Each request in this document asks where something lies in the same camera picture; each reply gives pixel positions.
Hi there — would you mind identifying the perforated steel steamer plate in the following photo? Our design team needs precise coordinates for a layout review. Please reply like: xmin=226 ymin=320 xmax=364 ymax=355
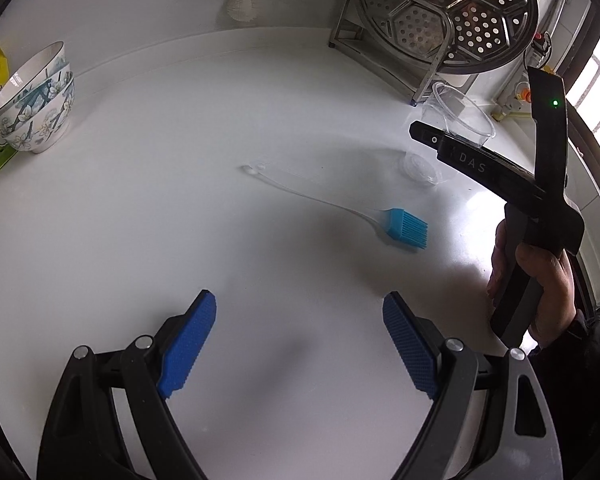
xmin=360 ymin=0 xmax=539 ymax=76

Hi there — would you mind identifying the window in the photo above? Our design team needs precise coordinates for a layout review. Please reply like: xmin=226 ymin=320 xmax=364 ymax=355
xmin=565 ymin=25 xmax=600 ymax=181

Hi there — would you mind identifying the steel rack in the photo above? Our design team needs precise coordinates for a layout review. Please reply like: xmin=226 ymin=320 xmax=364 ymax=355
xmin=330 ymin=0 xmax=453 ymax=108

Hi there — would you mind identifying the person's right hand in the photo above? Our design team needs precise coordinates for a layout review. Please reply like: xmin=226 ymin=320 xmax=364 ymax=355
xmin=486 ymin=220 xmax=577 ymax=348

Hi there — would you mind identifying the blue silicone basting brush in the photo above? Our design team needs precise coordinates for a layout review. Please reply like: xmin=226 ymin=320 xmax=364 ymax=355
xmin=240 ymin=162 xmax=429 ymax=252

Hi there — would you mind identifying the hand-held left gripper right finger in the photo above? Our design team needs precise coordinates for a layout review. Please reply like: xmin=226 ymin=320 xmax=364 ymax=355
xmin=382 ymin=291 xmax=563 ymax=480

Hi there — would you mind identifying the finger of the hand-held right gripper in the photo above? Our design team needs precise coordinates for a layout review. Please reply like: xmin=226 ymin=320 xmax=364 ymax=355
xmin=409 ymin=120 xmax=445 ymax=158

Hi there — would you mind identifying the clear plastic cup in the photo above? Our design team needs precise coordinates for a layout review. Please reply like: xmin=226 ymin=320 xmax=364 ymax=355
xmin=400 ymin=82 xmax=496 ymax=186

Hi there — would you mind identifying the gas valve with orange knob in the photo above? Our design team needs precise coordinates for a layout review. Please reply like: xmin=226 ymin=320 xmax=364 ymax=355
xmin=500 ymin=77 xmax=533 ymax=111

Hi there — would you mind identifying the yellow gas hose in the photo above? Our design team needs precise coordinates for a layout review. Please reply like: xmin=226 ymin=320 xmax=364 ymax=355
xmin=491 ymin=105 xmax=536 ymax=122

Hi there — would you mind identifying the floral ceramic bowl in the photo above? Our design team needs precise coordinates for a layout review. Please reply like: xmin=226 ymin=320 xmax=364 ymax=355
xmin=0 ymin=72 xmax=76 ymax=156
xmin=0 ymin=41 xmax=73 ymax=117

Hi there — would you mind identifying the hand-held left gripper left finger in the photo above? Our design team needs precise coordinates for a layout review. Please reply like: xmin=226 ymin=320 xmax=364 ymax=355
xmin=36 ymin=289 xmax=217 ymax=480

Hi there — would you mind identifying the person's right forearm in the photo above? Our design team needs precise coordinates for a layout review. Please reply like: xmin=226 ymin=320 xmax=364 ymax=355
xmin=527 ymin=310 xmax=600 ymax=480

